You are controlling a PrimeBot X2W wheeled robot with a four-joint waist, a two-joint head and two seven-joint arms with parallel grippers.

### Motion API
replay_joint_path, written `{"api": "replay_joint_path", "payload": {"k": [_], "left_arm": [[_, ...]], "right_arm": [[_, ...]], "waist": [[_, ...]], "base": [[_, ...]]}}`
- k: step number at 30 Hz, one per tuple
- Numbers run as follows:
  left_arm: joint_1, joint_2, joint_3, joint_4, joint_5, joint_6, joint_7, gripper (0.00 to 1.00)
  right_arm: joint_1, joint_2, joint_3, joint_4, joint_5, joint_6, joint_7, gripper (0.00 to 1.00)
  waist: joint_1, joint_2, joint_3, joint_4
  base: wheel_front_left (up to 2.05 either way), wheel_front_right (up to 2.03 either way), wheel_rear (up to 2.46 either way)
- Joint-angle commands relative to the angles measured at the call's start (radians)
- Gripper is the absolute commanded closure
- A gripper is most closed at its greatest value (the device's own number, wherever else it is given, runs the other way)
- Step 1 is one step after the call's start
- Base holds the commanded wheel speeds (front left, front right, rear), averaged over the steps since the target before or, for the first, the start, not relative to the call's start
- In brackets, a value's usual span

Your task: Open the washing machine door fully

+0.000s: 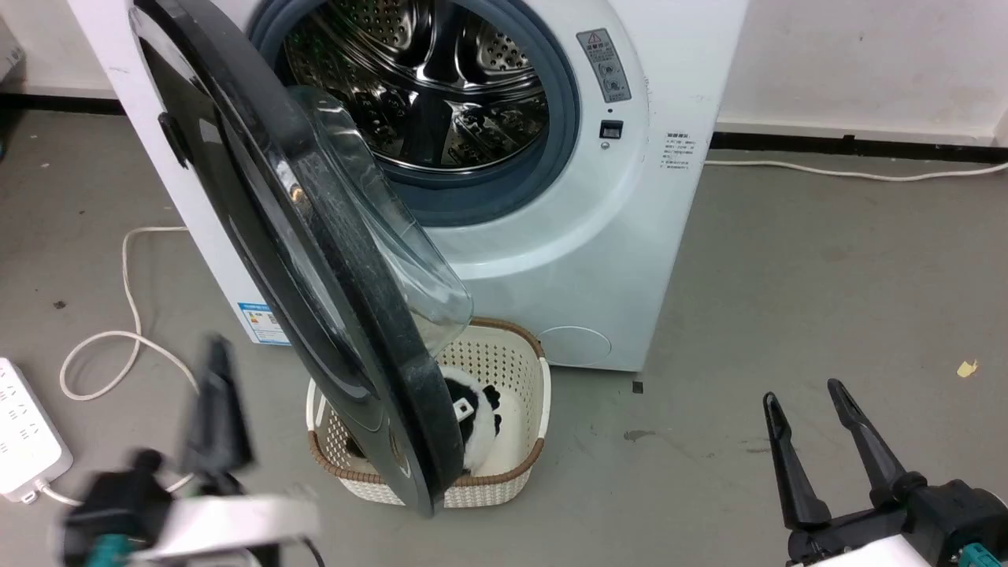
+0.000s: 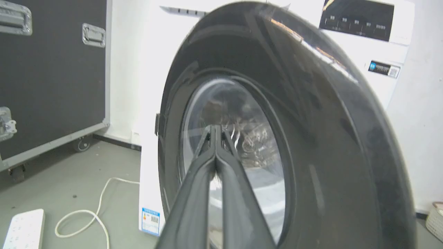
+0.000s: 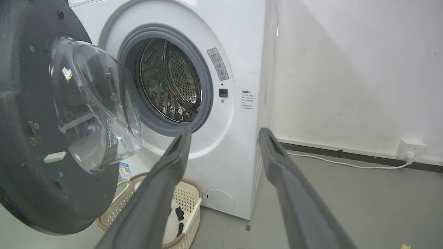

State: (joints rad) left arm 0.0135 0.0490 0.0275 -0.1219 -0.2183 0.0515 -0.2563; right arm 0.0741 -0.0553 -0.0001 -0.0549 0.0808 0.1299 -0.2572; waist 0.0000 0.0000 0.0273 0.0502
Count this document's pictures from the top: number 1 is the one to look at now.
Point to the stainless steel washer drum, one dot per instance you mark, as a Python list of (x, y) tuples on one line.
[(441, 94)]

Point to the white power strip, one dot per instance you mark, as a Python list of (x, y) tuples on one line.
[(20, 433)]

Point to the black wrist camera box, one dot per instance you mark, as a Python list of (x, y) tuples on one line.
[(118, 504), (965, 516)]

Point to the grey warning sticker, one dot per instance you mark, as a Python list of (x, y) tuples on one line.
[(605, 67)]

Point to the grey rubber door gasket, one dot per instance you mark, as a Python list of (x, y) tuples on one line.
[(563, 118)]

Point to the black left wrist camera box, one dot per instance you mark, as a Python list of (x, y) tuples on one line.
[(118, 504)]

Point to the blue energy label sticker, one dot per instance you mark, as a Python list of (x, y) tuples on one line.
[(264, 323)]

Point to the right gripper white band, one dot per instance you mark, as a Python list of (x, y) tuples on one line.
[(858, 539)]

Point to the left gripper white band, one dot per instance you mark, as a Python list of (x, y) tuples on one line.
[(228, 524)]

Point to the yellow paper scrap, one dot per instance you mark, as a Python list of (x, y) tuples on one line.
[(968, 368)]

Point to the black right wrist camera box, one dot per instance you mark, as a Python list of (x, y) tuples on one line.
[(965, 516)]

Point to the black round washing machine door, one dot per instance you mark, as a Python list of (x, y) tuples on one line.
[(315, 260)]

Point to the white perforated laundry basket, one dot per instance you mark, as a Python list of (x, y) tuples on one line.
[(520, 370)]

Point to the black and white plush toy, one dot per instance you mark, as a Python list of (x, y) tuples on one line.
[(476, 433)]

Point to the white front-load washing machine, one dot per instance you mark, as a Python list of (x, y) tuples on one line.
[(614, 236)]

